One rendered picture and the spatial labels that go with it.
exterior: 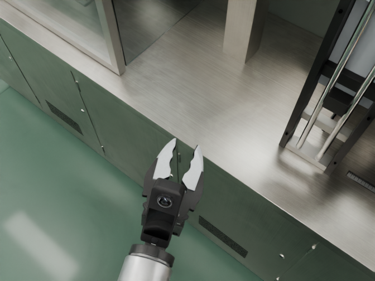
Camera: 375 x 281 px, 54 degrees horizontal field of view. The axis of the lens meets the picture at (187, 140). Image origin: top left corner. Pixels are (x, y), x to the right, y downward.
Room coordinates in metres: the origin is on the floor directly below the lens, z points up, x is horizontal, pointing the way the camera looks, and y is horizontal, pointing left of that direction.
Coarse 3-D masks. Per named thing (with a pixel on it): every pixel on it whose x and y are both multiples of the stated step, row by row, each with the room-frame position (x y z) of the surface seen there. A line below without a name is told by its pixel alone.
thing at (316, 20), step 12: (276, 0) 1.07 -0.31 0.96; (288, 0) 1.05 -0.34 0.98; (300, 0) 1.02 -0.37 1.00; (312, 0) 1.00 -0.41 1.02; (324, 0) 0.97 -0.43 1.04; (336, 0) 0.95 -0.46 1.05; (276, 12) 1.06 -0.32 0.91; (288, 12) 1.04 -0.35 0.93; (300, 12) 1.01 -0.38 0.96; (312, 12) 0.99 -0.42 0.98; (324, 12) 0.96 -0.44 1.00; (300, 24) 1.00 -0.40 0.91; (312, 24) 0.98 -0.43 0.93; (324, 24) 0.96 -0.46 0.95
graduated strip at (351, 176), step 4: (348, 172) 0.43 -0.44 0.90; (352, 172) 0.43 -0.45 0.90; (348, 176) 0.42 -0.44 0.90; (352, 176) 0.42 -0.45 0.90; (356, 176) 0.42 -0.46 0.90; (356, 180) 0.41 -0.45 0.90; (360, 180) 0.41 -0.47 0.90; (364, 180) 0.41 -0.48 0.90; (360, 184) 0.40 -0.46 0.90; (364, 184) 0.40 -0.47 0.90; (368, 184) 0.40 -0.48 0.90; (372, 184) 0.40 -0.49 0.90; (368, 188) 0.39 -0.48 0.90; (372, 188) 0.39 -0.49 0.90
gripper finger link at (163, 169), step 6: (174, 138) 0.34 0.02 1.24; (168, 144) 0.32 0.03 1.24; (174, 144) 0.32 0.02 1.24; (162, 150) 0.31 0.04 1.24; (168, 150) 0.31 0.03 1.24; (162, 156) 0.30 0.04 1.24; (168, 156) 0.30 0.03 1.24; (162, 162) 0.29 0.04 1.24; (168, 162) 0.29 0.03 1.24; (156, 168) 0.27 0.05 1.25; (162, 168) 0.27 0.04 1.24; (168, 168) 0.28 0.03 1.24; (156, 174) 0.26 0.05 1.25; (162, 174) 0.26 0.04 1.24; (168, 174) 0.27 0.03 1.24
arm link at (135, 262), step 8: (128, 256) 0.13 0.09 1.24; (136, 256) 0.13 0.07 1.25; (144, 256) 0.13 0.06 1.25; (152, 256) 0.13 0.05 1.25; (128, 264) 0.12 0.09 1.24; (136, 264) 0.12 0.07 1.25; (144, 264) 0.12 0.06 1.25; (152, 264) 0.12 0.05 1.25; (160, 264) 0.12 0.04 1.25; (168, 264) 0.12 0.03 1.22; (128, 272) 0.11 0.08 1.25; (136, 272) 0.11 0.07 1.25; (144, 272) 0.11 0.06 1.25; (152, 272) 0.11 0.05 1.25; (160, 272) 0.11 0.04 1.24; (168, 272) 0.11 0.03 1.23; (120, 280) 0.10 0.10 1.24; (128, 280) 0.09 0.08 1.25; (136, 280) 0.09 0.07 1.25; (144, 280) 0.09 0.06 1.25; (152, 280) 0.10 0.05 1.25; (160, 280) 0.10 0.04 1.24; (168, 280) 0.10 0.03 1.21
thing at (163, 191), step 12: (156, 180) 0.22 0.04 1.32; (168, 180) 0.22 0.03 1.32; (156, 192) 0.20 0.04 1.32; (168, 192) 0.20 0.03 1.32; (180, 192) 0.20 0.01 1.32; (156, 204) 0.19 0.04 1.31; (168, 204) 0.19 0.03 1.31; (180, 204) 0.19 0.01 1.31; (156, 216) 0.18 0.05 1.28; (168, 216) 0.18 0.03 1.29; (144, 228) 0.17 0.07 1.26; (156, 228) 0.17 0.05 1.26; (168, 228) 0.17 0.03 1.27; (144, 240) 0.16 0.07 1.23; (156, 240) 0.15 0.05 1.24; (168, 240) 0.15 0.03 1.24
